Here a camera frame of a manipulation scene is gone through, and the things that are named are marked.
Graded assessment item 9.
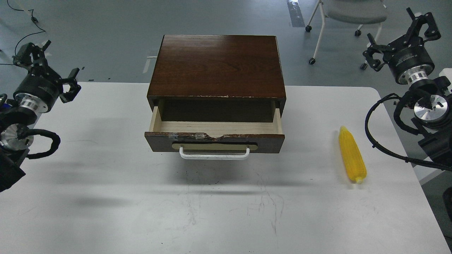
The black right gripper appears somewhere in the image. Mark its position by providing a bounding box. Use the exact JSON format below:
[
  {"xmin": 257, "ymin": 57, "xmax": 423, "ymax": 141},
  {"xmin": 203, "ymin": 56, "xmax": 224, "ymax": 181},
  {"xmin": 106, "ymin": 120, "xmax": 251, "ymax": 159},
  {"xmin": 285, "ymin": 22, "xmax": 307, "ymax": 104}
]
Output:
[{"xmin": 362, "ymin": 7, "xmax": 441, "ymax": 85}]

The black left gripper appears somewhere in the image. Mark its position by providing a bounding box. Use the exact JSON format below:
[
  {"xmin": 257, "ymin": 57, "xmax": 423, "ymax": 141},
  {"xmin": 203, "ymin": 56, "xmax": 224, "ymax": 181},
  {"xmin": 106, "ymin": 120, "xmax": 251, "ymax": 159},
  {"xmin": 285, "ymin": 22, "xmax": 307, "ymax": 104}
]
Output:
[{"xmin": 13, "ymin": 40, "xmax": 81, "ymax": 114}]

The yellow corn cob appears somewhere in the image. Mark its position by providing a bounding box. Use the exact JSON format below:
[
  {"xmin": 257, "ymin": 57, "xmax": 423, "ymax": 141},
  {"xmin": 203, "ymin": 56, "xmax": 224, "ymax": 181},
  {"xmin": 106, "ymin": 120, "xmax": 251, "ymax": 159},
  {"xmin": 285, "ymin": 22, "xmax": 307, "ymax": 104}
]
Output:
[{"xmin": 338, "ymin": 126, "xmax": 367, "ymax": 184}]

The wooden drawer with white handle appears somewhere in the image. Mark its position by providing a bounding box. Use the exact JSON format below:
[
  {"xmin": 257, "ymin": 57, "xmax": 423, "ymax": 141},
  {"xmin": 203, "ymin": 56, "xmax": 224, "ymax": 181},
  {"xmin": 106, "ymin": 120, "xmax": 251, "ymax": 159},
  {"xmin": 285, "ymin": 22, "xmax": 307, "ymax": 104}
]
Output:
[{"xmin": 144, "ymin": 107, "xmax": 285, "ymax": 160}]

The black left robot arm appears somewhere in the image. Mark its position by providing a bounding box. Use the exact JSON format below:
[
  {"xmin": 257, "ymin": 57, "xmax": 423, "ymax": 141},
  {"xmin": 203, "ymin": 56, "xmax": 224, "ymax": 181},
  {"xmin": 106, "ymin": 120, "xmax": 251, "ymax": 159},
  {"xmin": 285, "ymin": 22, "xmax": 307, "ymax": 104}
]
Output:
[{"xmin": 0, "ymin": 41, "xmax": 81, "ymax": 191}]

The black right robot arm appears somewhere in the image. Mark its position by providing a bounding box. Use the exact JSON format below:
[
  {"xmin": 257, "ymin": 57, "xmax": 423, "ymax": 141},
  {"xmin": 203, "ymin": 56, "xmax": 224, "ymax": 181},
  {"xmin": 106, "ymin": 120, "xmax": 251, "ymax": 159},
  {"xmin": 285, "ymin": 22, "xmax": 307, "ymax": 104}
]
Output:
[{"xmin": 363, "ymin": 8, "xmax": 452, "ymax": 171}]

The dark wooden drawer cabinet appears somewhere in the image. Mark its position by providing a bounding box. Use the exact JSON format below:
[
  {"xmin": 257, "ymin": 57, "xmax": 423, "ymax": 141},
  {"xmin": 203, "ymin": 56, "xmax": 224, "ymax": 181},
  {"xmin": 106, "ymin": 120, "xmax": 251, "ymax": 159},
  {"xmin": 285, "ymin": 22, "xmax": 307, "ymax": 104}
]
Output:
[{"xmin": 147, "ymin": 34, "xmax": 287, "ymax": 114}]

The grey office chair on wheels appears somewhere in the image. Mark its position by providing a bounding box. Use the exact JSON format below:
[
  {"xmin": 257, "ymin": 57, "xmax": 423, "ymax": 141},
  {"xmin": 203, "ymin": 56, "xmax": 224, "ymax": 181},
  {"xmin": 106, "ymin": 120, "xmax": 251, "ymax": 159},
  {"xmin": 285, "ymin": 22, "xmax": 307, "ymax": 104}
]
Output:
[{"xmin": 305, "ymin": 0, "xmax": 387, "ymax": 65}]

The black cable on floor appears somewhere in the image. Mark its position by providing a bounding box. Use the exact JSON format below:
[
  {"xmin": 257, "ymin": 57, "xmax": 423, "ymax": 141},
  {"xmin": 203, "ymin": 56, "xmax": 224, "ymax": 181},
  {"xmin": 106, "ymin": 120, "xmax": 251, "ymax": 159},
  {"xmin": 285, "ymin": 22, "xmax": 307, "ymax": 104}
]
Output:
[{"xmin": 0, "ymin": 0, "xmax": 47, "ymax": 66}]

